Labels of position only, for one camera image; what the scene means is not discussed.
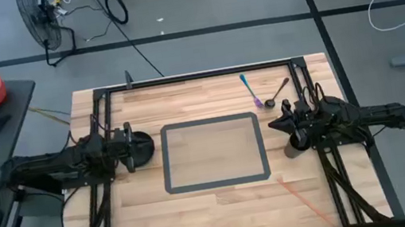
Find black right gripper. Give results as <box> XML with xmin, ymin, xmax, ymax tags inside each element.
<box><xmin>264</xmin><ymin>95</ymin><xmax>319</xmax><ymax>155</ymax></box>

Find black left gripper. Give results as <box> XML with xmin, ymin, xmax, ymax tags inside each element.
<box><xmin>109</xmin><ymin>117</ymin><xmax>158</xmax><ymax>176</ymax></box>

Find black bowl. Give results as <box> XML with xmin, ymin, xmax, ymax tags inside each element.
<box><xmin>123</xmin><ymin>128</ymin><xmax>158</xmax><ymax>170</ymax></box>

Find dark metal spoon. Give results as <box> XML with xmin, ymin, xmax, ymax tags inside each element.
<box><xmin>260</xmin><ymin>76</ymin><xmax>294</xmax><ymax>111</ymax></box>

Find tall black cup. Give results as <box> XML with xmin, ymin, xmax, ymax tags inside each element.
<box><xmin>280</xmin><ymin>130</ymin><xmax>309</xmax><ymax>160</ymax></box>

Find iridescent rainbow utensil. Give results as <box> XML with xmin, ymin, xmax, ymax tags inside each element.
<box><xmin>238</xmin><ymin>70</ymin><xmax>266</xmax><ymax>112</ymax></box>

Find orange straw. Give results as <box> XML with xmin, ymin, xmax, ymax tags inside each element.
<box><xmin>275</xmin><ymin>169</ymin><xmax>339</xmax><ymax>227</ymax></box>

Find grey-bordered clear placemat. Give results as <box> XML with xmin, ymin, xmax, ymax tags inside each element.
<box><xmin>154</xmin><ymin>109</ymin><xmax>273</xmax><ymax>196</ymax></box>

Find black floor fan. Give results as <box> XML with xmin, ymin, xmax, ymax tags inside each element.
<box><xmin>15</xmin><ymin>0</ymin><xmax>80</xmax><ymax>72</ymax></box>

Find black floor cable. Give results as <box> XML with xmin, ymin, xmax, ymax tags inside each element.
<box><xmin>90</xmin><ymin>0</ymin><xmax>166</xmax><ymax>86</ymax></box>

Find black aluminium table frame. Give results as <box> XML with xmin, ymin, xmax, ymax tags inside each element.
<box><xmin>37</xmin><ymin>45</ymin><xmax>395</xmax><ymax>227</ymax></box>

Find yellow floor cable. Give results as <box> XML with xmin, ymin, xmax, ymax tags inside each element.
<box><xmin>26</xmin><ymin>100</ymin><xmax>72</xmax><ymax>132</ymax></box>

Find coiled black cable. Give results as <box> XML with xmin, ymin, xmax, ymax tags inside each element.
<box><xmin>103</xmin><ymin>0</ymin><xmax>131</xmax><ymax>28</ymax></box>

